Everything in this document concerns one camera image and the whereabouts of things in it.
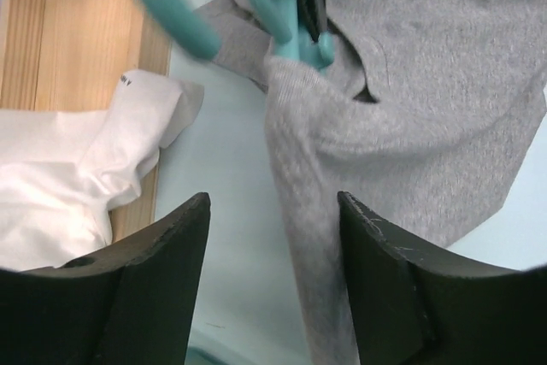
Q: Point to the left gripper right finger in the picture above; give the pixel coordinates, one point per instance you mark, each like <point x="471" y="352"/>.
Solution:
<point x="413" y="302"/>

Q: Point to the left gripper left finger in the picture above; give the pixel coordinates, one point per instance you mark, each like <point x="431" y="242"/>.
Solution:
<point x="129" y="303"/>

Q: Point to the teal hanger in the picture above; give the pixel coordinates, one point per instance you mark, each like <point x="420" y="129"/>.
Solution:
<point x="279" y="17"/>

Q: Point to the grey t-shirt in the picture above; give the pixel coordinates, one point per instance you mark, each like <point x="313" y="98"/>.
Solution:
<point x="426" y="115"/>

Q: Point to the green and white raglan shirt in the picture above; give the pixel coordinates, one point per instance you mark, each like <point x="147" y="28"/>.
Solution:
<point x="62" y="172"/>

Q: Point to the wooden clothes rack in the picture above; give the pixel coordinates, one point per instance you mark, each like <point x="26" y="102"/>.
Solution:
<point x="69" y="55"/>

